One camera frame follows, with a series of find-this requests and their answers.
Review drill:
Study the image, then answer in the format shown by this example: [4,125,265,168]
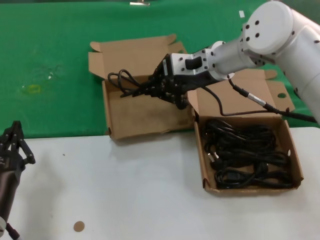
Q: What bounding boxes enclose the open cardboard box with cables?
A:
[182,66,305,193]

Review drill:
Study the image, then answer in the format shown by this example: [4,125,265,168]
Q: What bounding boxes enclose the empty open cardboard box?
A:
[87,34,196,141]

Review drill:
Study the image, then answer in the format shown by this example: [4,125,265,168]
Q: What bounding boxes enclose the metal cloth clip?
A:
[129,0,151,7]

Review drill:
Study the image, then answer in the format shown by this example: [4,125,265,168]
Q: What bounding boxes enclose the thin black camera cable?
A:
[199,84,283,117]

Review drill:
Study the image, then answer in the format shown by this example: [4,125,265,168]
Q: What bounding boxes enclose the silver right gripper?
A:
[139,48,218,105]

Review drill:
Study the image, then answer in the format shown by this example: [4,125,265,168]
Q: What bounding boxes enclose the green table cloth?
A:
[0,0,320,141]

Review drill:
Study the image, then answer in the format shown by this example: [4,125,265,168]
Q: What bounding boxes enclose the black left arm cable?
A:
[4,221,21,240]

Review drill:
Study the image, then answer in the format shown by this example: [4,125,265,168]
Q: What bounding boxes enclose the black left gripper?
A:
[0,120,36,174]

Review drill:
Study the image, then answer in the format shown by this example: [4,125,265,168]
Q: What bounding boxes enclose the black cable with silver connector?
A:
[227,74,320,124]

